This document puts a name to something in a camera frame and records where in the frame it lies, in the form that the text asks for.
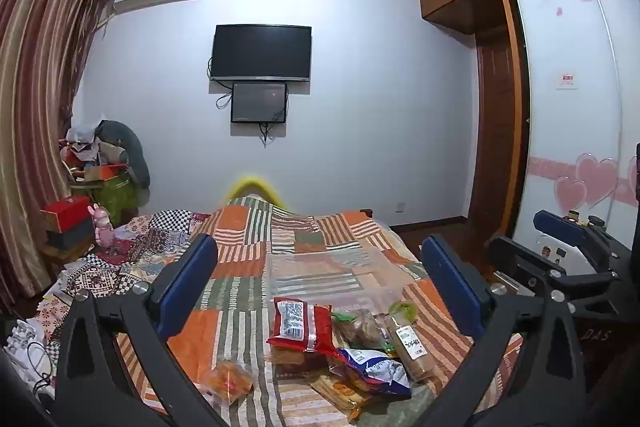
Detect pink plush toy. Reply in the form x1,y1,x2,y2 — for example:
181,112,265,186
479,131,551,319
89,203,115,249

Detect checkered patterned quilt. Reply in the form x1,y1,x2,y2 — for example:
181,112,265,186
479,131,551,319
2,208,217,400

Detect long yellow pastry packet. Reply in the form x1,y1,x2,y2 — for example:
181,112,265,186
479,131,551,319
310,369,377,423

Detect beige cracker pack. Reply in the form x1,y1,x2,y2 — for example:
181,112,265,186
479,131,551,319
387,312,437,383

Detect red gift box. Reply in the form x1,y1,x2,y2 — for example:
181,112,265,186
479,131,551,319
40,197,96,234

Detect yellow curved frame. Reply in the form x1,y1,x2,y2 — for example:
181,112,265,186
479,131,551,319
224,177,293,211

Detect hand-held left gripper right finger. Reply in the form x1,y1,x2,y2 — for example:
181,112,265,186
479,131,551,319
421,234,588,427

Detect white heart-patterned sliding door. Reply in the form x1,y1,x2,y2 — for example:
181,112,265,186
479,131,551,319
510,0,640,268

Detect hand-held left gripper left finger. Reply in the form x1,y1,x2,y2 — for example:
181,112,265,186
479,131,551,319
54,233,236,427

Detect striped brown curtain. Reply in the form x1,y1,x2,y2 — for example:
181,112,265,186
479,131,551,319
0,0,113,313

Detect flat orange box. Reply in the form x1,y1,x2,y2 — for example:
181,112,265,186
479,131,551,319
75,162,131,184

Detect green jelly cup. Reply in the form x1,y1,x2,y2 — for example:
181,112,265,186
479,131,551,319
387,301,421,326

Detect clear plastic container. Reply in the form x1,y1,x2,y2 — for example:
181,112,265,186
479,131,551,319
265,242,426,308

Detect pile of bags and papers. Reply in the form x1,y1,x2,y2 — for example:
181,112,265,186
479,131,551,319
59,122,108,188

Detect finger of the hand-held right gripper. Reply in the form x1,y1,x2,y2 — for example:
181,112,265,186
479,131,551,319
533,208,601,258
486,234,566,295

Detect orange patchwork blanket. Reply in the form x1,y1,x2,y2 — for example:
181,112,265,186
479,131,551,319
115,194,526,427

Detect black wall television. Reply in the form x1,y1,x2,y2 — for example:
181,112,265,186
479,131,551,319
210,24,313,82

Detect small orange pastry packet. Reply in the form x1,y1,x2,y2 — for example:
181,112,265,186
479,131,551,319
207,354,256,408

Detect small black wall monitor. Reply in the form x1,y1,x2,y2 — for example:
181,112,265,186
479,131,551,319
230,82,288,124

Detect red snack packet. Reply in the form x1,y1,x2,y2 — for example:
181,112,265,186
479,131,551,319
266,297,342,359

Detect small wooden table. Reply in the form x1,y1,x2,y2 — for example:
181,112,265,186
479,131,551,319
40,237,97,269

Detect clear bag of brown cookies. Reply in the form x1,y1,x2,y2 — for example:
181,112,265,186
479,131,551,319
330,307,392,351

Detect dark grey box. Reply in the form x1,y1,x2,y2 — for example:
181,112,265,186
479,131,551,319
45,222,96,251

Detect blue and white snack bag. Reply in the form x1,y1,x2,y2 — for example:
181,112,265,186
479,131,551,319
337,347,414,401

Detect green cardboard box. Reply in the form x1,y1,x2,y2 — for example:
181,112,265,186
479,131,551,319
95,172,139,228

